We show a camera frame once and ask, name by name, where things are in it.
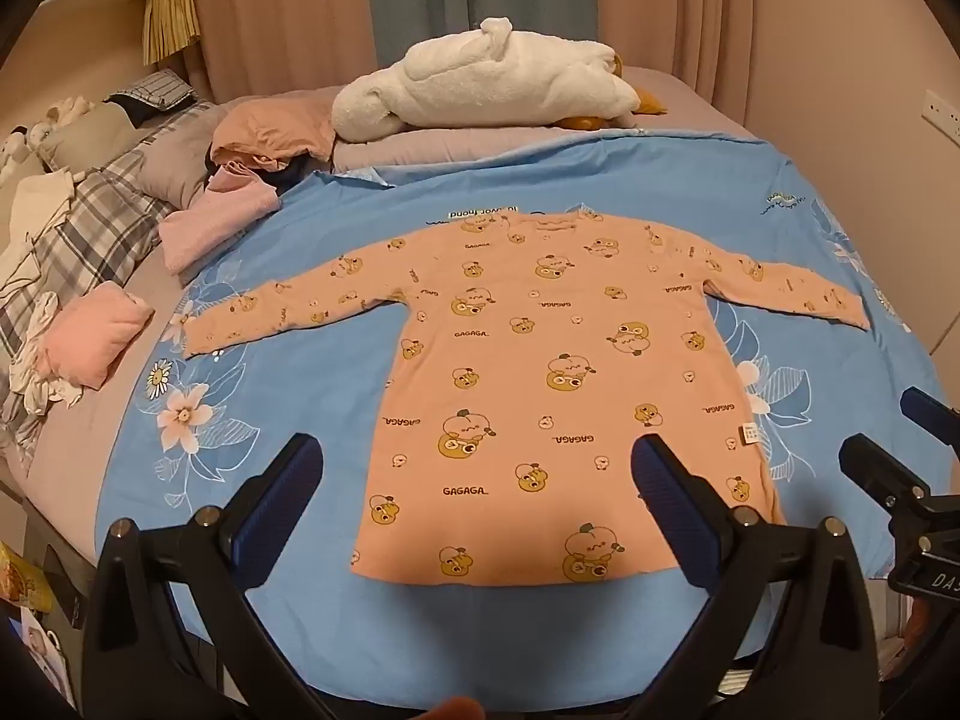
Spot dark striped cloth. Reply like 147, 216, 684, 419
103, 70, 200, 122

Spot white floral crumpled cloth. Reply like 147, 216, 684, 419
9, 291, 85, 415

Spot white plush goose toy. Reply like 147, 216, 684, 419
331, 16, 668, 144

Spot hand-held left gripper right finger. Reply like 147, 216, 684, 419
630, 433, 880, 720

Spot person's left hand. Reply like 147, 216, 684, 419
418, 696, 485, 720

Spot white wall socket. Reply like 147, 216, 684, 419
925, 88, 960, 137

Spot small white plush toys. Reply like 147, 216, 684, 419
0, 96, 98, 167

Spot grey pillow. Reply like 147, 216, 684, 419
138, 106, 227, 212

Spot plaid bed cover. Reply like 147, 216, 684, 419
0, 148, 179, 455

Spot yellow fringed hanging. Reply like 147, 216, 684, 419
141, 0, 201, 66

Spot beige pillow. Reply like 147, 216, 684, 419
39, 100, 145, 175

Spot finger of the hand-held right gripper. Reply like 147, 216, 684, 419
838, 433, 932, 520
900, 387, 960, 460

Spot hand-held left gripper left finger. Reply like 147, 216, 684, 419
81, 433, 338, 720

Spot salmon pink folded garment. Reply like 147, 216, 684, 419
39, 280, 156, 392

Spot blue floral blanket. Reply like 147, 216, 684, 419
94, 126, 947, 715

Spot yellow packet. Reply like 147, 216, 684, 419
0, 540, 55, 614

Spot light pink folded garment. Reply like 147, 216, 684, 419
160, 163, 284, 276

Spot pink curtain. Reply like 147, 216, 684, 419
186, 0, 376, 104
591, 0, 890, 125

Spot orange cartoon print shirt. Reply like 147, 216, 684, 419
182, 210, 872, 588

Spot peach crumpled garment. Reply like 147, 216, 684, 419
209, 96, 338, 167

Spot navy cloth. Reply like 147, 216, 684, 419
279, 156, 332, 194

